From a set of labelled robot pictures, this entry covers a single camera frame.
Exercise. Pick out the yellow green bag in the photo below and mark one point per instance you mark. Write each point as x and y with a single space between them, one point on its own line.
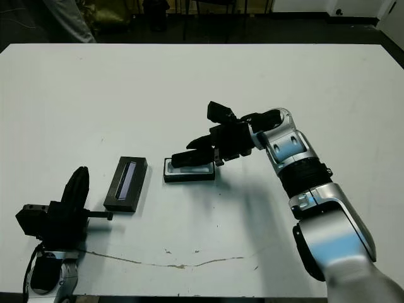
110 15

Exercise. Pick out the person in grey trousers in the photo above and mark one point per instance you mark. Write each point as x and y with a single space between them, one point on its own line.
72 22

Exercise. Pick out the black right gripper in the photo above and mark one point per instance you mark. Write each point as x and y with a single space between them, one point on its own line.
233 142

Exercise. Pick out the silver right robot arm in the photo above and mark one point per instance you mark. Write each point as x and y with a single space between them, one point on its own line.
331 221

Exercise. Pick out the small black wall fixture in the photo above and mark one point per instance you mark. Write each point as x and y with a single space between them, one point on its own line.
339 12

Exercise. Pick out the black box lid with strip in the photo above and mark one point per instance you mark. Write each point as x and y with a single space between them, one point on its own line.
135 176

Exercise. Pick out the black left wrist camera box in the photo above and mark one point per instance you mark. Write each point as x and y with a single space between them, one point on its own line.
31 221

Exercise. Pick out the black box base white liner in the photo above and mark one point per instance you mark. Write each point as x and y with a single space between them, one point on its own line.
189 178

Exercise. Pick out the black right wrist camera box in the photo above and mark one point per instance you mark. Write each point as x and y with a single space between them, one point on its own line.
219 112

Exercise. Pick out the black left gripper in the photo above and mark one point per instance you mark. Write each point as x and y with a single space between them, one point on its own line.
66 227

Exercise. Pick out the white cabinet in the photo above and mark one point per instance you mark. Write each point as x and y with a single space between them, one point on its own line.
393 31

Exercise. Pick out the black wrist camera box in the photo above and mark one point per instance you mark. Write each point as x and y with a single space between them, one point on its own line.
31 221
219 112

